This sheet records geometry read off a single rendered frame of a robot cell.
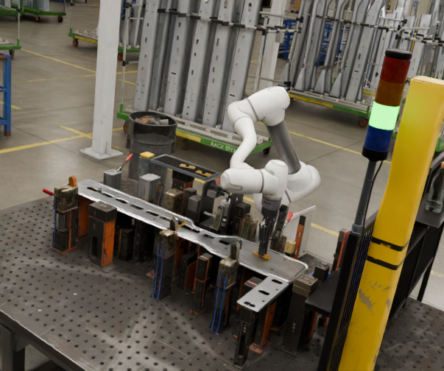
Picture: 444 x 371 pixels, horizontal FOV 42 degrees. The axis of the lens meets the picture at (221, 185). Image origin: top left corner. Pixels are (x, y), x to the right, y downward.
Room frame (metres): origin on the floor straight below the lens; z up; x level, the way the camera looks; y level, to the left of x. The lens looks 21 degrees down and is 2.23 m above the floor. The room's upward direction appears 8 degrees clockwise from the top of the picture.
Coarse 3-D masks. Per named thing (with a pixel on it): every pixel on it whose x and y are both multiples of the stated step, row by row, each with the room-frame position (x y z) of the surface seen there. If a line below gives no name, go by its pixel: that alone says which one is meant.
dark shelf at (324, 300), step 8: (336, 272) 2.28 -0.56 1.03; (328, 280) 2.20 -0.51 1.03; (336, 280) 2.21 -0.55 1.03; (320, 288) 2.13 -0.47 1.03; (328, 288) 2.14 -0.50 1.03; (312, 296) 2.05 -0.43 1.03; (320, 296) 2.06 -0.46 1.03; (328, 296) 2.07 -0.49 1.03; (304, 304) 2.01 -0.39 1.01; (312, 304) 1.99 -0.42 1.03; (320, 304) 2.00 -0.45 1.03; (328, 304) 2.01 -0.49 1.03; (320, 312) 1.97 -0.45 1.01; (328, 312) 1.96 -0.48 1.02
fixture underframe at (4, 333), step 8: (0, 320) 2.19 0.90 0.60; (0, 328) 2.23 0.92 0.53; (8, 328) 2.17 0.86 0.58; (8, 336) 2.15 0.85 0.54; (16, 336) 2.16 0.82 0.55; (24, 336) 2.09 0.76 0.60; (8, 344) 2.15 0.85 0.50; (16, 344) 2.16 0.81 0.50; (24, 344) 2.13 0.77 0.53; (32, 344) 2.06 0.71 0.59; (8, 352) 2.15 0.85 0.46; (16, 352) 2.17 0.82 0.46; (24, 352) 2.21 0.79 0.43; (40, 352) 2.03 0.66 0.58; (8, 360) 2.15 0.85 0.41; (16, 360) 2.17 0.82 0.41; (24, 360) 2.21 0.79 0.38; (56, 360) 1.98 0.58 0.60; (8, 368) 2.15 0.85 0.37; (16, 368) 2.17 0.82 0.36; (40, 368) 2.35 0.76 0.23; (48, 368) 2.36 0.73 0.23; (56, 368) 2.38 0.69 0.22; (64, 368) 1.95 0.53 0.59
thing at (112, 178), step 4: (104, 172) 3.02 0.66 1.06; (108, 172) 3.02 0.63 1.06; (112, 172) 3.03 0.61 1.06; (116, 172) 3.04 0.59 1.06; (120, 172) 3.05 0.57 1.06; (104, 176) 3.02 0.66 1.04; (108, 176) 3.01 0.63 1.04; (112, 176) 2.99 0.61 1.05; (116, 176) 3.03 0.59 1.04; (120, 176) 3.05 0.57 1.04; (104, 180) 3.02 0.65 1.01; (108, 180) 3.00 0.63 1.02; (112, 180) 2.99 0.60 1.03; (116, 180) 3.03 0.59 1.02; (120, 180) 3.05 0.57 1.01; (104, 184) 3.02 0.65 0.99; (108, 184) 3.00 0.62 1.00; (112, 184) 3.00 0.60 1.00; (116, 184) 3.03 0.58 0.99; (120, 184) 3.06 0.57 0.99; (116, 188) 3.03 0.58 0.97; (120, 188) 3.06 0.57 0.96; (108, 196) 3.01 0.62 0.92
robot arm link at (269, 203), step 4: (264, 196) 2.36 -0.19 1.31; (264, 200) 2.36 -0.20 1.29; (268, 200) 2.34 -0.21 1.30; (272, 200) 2.34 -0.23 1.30; (276, 200) 2.34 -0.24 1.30; (280, 200) 2.36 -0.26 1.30; (264, 204) 2.36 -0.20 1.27; (268, 204) 2.35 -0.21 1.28; (272, 204) 2.34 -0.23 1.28; (276, 204) 2.35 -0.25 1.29; (280, 204) 2.36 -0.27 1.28; (268, 208) 2.36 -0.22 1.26; (272, 208) 2.34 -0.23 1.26; (276, 208) 2.35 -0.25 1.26
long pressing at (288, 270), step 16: (80, 192) 2.83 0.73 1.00; (96, 192) 2.86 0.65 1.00; (112, 192) 2.89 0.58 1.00; (128, 208) 2.71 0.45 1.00; (144, 208) 2.74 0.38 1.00; (160, 208) 2.77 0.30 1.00; (160, 224) 2.58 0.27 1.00; (192, 224) 2.63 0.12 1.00; (192, 240) 2.46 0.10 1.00; (208, 240) 2.48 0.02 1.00; (224, 240) 2.51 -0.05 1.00; (224, 256) 2.35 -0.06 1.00; (240, 256) 2.36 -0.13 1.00; (256, 256) 2.39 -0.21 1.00; (272, 256) 2.41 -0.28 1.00; (288, 256) 2.43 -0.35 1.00; (272, 272) 2.26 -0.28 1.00; (288, 272) 2.28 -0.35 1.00; (304, 272) 2.31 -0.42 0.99
